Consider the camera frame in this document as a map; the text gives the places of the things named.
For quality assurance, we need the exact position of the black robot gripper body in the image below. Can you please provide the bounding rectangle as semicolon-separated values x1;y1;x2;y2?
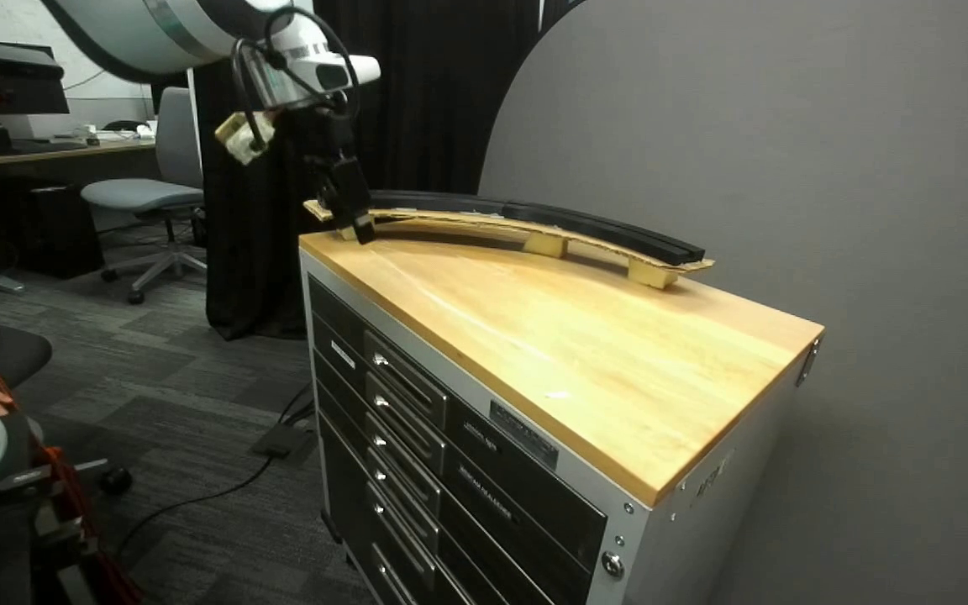
299;110;370;230

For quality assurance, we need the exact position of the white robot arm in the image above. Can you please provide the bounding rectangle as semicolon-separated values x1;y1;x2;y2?
41;0;378;240

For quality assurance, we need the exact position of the black curved foam track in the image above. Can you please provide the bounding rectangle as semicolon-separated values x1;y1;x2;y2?
373;192;708;264

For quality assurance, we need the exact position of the grey office chair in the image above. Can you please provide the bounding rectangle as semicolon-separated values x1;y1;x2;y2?
79;88;207;301

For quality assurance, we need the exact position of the wooden top tool cabinet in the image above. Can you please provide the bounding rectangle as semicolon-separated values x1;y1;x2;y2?
299;234;822;605

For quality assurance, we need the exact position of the curved wooden board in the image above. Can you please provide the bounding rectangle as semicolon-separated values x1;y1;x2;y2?
303;200;712;290

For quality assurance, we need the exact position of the wrist camera tan box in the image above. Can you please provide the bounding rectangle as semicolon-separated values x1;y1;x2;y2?
215;110;275;163

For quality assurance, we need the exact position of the black floor cable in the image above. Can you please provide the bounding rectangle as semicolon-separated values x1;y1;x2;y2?
112;379;320;552

